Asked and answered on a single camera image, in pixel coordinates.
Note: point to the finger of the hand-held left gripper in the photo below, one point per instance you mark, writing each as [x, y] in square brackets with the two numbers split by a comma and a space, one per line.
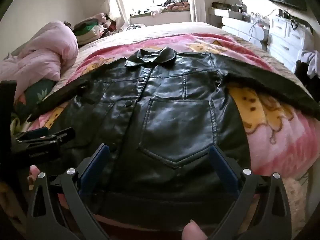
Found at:
[57, 136]
[33, 133]

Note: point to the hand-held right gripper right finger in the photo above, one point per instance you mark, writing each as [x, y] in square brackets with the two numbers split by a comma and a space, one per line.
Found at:
[223, 165]

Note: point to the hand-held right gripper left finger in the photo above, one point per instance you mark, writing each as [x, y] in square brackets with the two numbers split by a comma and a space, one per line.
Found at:
[96, 165]

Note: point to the black leather jacket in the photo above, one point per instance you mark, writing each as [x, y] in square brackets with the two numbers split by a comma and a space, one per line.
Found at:
[162, 105]

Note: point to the pile of mixed clothes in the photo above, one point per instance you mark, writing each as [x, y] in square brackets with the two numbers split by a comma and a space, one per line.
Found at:
[87, 30]

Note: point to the dark clothes heap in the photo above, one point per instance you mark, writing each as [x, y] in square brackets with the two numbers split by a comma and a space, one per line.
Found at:
[303, 77]

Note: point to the clothes on window sill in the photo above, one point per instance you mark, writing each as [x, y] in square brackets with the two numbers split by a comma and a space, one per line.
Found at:
[172, 3]

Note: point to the person's right hand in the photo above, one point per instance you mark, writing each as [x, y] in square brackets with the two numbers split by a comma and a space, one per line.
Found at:
[193, 231]

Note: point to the green floral pillow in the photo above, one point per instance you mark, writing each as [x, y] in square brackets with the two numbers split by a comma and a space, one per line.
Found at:
[35, 92]

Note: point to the pink bear printed blanket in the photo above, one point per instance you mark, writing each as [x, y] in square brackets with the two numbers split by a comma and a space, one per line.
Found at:
[275, 142]

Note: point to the beige fuzzy blanket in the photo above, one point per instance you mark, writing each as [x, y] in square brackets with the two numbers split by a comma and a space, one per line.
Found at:
[295, 200]

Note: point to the white garment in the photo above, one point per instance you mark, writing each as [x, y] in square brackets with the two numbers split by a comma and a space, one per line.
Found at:
[311, 60]

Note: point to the white vanity table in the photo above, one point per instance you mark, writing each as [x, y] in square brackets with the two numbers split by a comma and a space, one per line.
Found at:
[240, 27]

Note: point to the white dresser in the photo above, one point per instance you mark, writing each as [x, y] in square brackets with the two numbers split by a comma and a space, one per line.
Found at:
[287, 37]

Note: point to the white curtain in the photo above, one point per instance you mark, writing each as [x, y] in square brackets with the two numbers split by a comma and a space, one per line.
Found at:
[197, 0]
[115, 2]

